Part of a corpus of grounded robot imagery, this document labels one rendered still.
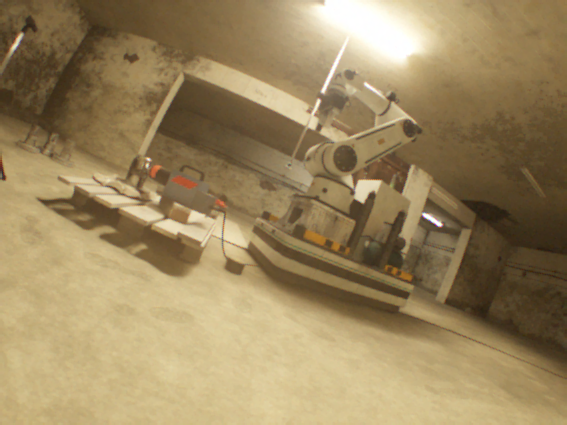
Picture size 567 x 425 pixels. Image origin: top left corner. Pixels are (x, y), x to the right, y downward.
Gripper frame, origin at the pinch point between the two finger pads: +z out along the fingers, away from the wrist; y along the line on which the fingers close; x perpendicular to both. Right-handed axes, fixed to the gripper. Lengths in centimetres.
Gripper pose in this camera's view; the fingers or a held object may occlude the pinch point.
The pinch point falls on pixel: (322, 126)
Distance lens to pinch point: 222.1
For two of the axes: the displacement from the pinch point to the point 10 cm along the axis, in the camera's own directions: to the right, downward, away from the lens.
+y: -3.3, -1.1, 9.4
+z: -4.0, 9.2, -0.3
